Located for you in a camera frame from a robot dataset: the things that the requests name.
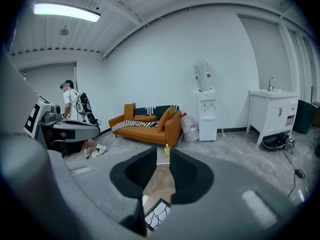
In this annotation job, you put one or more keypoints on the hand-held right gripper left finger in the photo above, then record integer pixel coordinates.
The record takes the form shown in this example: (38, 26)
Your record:
(105, 179)

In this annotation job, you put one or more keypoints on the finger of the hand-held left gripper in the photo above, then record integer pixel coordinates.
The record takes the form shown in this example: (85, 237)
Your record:
(82, 131)

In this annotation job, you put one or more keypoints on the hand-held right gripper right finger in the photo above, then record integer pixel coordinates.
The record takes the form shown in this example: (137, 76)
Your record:
(225, 204)

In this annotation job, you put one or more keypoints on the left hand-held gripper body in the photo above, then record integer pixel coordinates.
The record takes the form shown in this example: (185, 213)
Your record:
(32, 119)

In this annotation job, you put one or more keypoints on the black-framed white printed card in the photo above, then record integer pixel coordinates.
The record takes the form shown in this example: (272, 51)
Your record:
(156, 215)

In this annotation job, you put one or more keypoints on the black white striped blanket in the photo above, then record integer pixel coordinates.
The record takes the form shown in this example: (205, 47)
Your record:
(130, 125)

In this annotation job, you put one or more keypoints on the square orange cushion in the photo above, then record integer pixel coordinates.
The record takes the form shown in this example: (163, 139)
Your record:
(129, 111)

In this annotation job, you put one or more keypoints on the orange sofa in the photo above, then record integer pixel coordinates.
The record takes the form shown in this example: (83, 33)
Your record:
(150, 134)

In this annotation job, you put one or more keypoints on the long orange cushion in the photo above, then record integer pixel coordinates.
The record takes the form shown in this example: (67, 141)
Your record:
(146, 118)

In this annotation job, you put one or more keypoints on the small yellow bottle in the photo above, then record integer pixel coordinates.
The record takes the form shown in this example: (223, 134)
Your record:
(167, 151)

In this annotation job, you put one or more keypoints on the black throw with white bars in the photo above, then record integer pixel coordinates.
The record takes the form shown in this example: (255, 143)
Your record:
(147, 110)

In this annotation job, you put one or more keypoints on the black round floor device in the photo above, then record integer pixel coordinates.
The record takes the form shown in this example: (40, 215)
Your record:
(273, 142)

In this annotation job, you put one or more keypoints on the empty clear water jug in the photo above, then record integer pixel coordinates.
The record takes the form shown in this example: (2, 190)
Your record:
(189, 129)

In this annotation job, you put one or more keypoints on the large orange cushion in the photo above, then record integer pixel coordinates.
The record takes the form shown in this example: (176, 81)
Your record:
(166, 119)

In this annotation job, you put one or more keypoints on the white water dispenser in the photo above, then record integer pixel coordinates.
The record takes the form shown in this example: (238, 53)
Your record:
(207, 116)

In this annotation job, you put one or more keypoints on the grey device on floor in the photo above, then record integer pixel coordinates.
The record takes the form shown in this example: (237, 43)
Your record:
(290, 140)

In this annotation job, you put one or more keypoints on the white sink cabinet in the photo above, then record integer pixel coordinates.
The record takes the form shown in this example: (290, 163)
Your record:
(272, 109)

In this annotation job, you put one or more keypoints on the long ceiling light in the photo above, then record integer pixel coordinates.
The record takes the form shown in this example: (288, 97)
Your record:
(66, 12)

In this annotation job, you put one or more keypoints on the dark green bin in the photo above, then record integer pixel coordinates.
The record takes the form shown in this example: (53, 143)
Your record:
(303, 116)

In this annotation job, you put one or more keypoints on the chrome faucet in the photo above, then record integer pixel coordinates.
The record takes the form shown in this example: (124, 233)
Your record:
(271, 84)

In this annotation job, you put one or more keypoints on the clear water bottle red label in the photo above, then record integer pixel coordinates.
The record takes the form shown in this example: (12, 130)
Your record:
(203, 76)

